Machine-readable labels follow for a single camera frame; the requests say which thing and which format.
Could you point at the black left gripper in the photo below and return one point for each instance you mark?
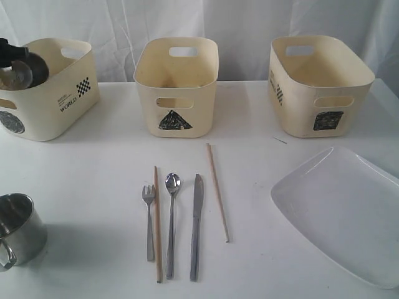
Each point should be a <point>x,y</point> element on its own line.
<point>10,53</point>

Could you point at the white ceramic bowl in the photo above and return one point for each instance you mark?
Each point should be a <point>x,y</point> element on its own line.
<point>24,73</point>

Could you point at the stainless steel mug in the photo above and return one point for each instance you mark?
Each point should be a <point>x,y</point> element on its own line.
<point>23,234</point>

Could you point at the stainless steel fork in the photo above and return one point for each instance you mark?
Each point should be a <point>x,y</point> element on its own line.
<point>148,196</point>

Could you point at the wooden chopstick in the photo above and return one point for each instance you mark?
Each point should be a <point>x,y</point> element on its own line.
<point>217,190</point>
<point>158,253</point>

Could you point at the stainless steel spoon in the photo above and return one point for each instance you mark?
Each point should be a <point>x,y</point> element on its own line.
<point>172,184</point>

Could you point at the stainless steel knife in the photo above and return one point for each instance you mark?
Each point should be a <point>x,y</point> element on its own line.
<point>195,242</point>

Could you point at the cream bin with circle mark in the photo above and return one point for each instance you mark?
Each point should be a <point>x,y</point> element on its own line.
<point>44,112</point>

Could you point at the cream bin with triangle mark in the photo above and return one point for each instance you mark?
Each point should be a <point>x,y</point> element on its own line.
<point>176,83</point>

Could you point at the white backdrop curtain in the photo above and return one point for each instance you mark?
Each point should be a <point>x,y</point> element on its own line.
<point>243,30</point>

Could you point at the cream bin with square mark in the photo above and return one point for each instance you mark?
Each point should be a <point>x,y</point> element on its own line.
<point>317,85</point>

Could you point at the white rectangular plate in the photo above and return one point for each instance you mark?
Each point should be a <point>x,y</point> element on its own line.
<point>347,207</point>

